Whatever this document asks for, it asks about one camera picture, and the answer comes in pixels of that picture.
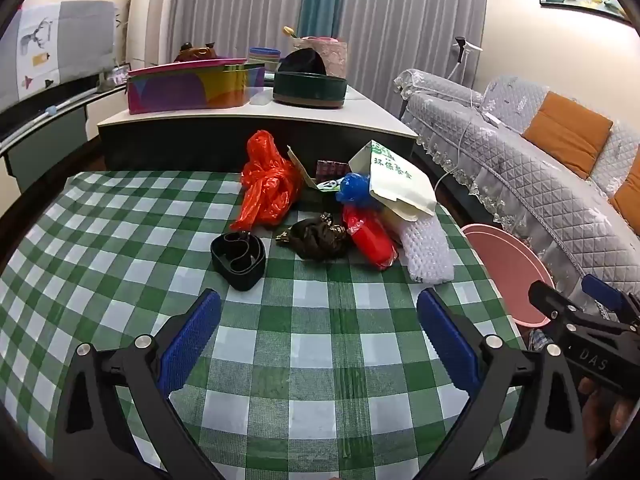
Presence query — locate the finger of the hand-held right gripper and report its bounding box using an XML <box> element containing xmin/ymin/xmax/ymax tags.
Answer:
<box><xmin>529</xmin><ymin>280</ymin><xmax>581</xmax><ymax>331</ymax></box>
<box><xmin>581</xmin><ymin>273</ymin><xmax>640</xmax><ymax>321</ymax></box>

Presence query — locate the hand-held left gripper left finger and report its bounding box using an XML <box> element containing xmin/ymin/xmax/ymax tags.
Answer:
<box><xmin>52</xmin><ymin>287</ymin><xmax>223</xmax><ymax>480</ymax></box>

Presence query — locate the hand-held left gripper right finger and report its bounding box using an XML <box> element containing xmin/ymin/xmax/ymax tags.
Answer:
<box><xmin>416</xmin><ymin>287</ymin><xmax>588</xmax><ymax>480</ymax></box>

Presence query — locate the pink plastic bin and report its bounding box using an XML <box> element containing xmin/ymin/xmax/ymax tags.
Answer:
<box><xmin>460</xmin><ymin>223</ymin><xmax>556</xmax><ymax>328</ymax></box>

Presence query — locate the white bubble wrap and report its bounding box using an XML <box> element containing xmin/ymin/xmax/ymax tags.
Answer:
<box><xmin>395</xmin><ymin>212</ymin><xmax>456</xmax><ymax>286</ymax></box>

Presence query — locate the red plastic bag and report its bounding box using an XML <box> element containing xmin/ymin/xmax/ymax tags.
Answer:
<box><xmin>342</xmin><ymin>202</ymin><xmax>399</xmax><ymax>271</ymax></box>

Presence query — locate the beige foam block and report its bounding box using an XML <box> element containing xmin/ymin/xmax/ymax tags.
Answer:
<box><xmin>379</xmin><ymin>204</ymin><xmax>418</xmax><ymax>248</ymax></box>

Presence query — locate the brown wrapper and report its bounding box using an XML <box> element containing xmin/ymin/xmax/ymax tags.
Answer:
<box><xmin>274</xmin><ymin>212</ymin><xmax>351</xmax><ymax>261</ymax></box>

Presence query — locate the orange plastic bag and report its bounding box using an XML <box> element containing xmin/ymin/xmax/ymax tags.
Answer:
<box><xmin>231</xmin><ymin>130</ymin><xmax>303</xmax><ymax>231</ymax></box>

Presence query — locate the blue plastic bag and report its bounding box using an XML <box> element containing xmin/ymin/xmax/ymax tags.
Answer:
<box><xmin>335</xmin><ymin>171</ymin><xmax>388</xmax><ymax>211</ymax></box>

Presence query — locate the cardboard piece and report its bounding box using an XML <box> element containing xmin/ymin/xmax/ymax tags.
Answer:
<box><xmin>286</xmin><ymin>145</ymin><xmax>321</xmax><ymax>191</ymax></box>

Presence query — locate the dark red patterned box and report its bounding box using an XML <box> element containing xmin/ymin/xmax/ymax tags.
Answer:
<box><xmin>315</xmin><ymin>160</ymin><xmax>349</xmax><ymax>183</ymax></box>

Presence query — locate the person's right hand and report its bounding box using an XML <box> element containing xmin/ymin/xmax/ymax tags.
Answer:
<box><xmin>577</xmin><ymin>377</ymin><xmax>638</xmax><ymax>443</ymax></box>

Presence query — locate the person's checked trouser leg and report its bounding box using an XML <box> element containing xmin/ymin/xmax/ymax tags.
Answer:
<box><xmin>525</xmin><ymin>327</ymin><xmax>556</xmax><ymax>353</ymax></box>

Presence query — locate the orange cushion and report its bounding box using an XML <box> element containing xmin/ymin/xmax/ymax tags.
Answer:
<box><xmin>521</xmin><ymin>91</ymin><xmax>614</xmax><ymax>180</ymax></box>
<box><xmin>607</xmin><ymin>157</ymin><xmax>640</xmax><ymax>238</ymax></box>

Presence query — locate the green checked tablecloth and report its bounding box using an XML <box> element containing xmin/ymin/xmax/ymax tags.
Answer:
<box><xmin>0</xmin><ymin>170</ymin><xmax>528</xmax><ymax>480</ymax></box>

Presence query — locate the grey quilted sofa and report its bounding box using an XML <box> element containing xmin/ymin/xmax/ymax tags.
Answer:
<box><xmin>393</xmin><ymin>67</ymin><xmax>640</xmax><ymax>301</ymax></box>

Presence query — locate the dark television stand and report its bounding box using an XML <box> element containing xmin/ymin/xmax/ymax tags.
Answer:
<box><xmin>0</xmin><ymin>72</ymin><xmax>131</xmax><ymax>193</ymax></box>

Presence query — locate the white top coffee table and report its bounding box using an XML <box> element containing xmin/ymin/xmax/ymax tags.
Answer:
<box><xmin>96</xmin><ymin>82</ymin><xmax>418</xmax><ymax>173</ymax></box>

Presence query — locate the multicoloured tin box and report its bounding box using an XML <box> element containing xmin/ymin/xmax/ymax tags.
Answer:
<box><xmin>126</xmin><ymin>58</ymin><xmax>266</xmax><ymax>115</ymax></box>

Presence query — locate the dark green round tin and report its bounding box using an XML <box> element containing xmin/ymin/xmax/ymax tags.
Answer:
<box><xmin>272</xmin><ymin>71</ymin><xmax>348</xmax><ymax>110</ymax></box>

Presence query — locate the brown teapot ornament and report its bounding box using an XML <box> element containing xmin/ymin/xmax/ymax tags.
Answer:
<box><xmin>174</xmin><ymin>41</ymin><xmax>219</xmax><ymax>62</ymax></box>

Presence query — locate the stack of pastel bowls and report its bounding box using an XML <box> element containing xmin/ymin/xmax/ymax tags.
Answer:
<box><xmin>248</xmin><ymin>46</ymin><xmax>281</xmax><ymax>68</ymax></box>

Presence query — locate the pink lace basket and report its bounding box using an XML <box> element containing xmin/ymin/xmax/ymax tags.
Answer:
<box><xmin>292</xmin><ymin>36</ymin><xmax>348</xmax><ymax>78</ymax></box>

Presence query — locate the grey curtain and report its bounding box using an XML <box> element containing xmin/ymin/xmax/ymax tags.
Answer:
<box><xmin>167</xmin><ymin>0</ymin><xmax>313</xmax><ymax>61</ymax></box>
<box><xmin>337</xmin><ymin>0</ymin><xmax>490</xmax><ymax>121</ymax></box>

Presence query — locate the grey printed television cover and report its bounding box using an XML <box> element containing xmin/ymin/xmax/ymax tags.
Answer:
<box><xmin>0</xmin><ymin>1</ymin><xmax>117</xmax><ymax>111</ymax></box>

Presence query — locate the white standing air conditioner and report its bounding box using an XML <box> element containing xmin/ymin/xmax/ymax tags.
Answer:
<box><xmin>124</xmin><ymin>0</ymin><xmax>173</xmax><ymax>68</ymax></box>

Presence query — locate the white power cable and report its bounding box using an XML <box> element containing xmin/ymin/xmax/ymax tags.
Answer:
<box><xmin>432</xmin><ymin>87</ymin><xmax>501</xmax><ymax>193</ymax></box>

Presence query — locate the white rod with blue ring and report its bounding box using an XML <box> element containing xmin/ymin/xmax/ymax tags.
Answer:
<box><xmin>0</xmin><ymin>87</ymin><xmax>101</xmax><ymax>133</ymax></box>

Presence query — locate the small photo frame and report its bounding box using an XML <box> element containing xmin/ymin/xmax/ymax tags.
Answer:
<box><xmin>102</xmin><ymin>62</ymin><xmax>132</xmax><ymax>86</ymax></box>

